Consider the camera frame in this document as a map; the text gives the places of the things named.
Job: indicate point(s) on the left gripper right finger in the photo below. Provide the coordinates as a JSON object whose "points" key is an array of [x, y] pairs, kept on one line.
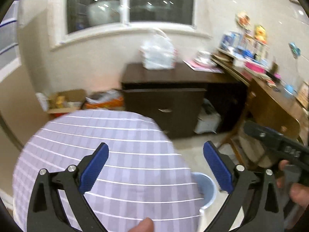
{"points": [[264, 213]]}

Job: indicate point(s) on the wooden chair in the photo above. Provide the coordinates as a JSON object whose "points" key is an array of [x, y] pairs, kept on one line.
{"points": [[249, 151]]}

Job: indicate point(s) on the person right hand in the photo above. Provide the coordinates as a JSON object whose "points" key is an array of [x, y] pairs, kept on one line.
{"points": [[298, 193]]}

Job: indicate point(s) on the yellow duck plush toy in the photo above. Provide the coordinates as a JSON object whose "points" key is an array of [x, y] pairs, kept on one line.
{"points": [[260, 34]]}

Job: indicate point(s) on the orange bag on floor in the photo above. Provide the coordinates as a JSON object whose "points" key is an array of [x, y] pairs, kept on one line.
{"points": [[110, 99]]}

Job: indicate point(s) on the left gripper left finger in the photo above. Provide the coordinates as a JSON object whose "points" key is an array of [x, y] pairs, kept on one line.
{"points": [[46, 212]]}

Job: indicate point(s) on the cardboard box on floor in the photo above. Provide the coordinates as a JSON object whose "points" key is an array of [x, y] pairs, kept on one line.
{"points": [[61, 103]]}

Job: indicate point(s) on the person left hand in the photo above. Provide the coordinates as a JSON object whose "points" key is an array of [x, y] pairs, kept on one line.
{"points": [[146, 225]]}

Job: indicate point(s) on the window with white frame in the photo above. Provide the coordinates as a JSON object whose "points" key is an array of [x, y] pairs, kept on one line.
{"points": [[58, 29]]}

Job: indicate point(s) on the brown wooden desk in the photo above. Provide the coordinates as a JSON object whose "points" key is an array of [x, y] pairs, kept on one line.
{"points": [[270, 107]]}

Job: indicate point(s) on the blue trash bucket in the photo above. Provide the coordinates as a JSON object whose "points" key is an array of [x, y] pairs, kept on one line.
{"points": [[206, 187]]}

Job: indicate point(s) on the books on desk shelf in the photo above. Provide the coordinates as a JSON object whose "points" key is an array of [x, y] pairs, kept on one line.
{"points": [[242, 45]]}

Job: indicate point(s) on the wall poster grey panels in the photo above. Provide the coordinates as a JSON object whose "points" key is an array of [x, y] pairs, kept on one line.
{"points": [[10, 58]]}

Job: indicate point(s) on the white plastic bag of items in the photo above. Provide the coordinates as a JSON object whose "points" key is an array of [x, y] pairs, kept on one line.
{"points": [[158, 52]]}

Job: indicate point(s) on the purple checked tablecloth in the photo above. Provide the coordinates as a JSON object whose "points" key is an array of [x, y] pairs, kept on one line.
{"points": [[143, 176]]}

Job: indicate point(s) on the pink paper on cabinet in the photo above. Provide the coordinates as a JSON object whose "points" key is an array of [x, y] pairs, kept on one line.
{"points": [[200, 67]]}

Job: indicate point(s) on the white bowl on saucer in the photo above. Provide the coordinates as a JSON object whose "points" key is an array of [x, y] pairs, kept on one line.
{"points": [[203, 58]]}

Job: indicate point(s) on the dark wooden drawer cabinet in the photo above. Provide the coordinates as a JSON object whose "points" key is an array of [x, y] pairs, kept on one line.
{"points": [[173, 98]]}

